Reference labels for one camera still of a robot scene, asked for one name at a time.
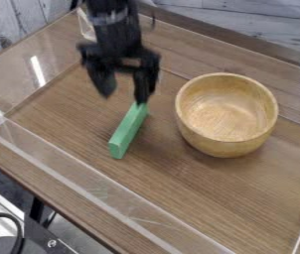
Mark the brown wooden bowl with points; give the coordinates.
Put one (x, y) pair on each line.
(227, 113)

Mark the black table leg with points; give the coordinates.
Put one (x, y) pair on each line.
(37, 210)

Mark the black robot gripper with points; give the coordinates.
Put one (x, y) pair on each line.
(118, 50)

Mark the clear acrylic tray wall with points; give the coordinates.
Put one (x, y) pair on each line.
(168, 199)

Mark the clear acrylic corner bracket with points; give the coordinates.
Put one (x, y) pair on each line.
(85, 25)

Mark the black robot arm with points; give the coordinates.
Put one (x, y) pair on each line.
(116, 9)

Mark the black chair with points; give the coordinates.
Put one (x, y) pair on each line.
(34, 239)

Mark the green rectangular block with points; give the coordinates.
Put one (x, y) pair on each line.
(126, 130)

